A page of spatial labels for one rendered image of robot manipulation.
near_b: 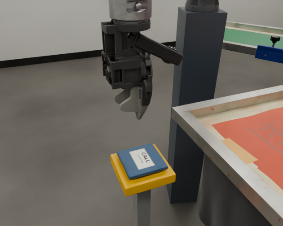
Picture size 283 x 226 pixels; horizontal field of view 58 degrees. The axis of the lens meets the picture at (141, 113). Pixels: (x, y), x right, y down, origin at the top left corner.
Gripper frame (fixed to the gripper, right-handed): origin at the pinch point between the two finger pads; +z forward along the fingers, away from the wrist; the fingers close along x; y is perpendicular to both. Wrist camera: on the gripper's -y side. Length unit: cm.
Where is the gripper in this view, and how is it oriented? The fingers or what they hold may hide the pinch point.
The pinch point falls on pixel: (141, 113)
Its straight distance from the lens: 56.9
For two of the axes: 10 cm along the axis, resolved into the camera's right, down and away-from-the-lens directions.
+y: -9.3, 1.9, -3.1
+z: 0.0, 8.6, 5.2
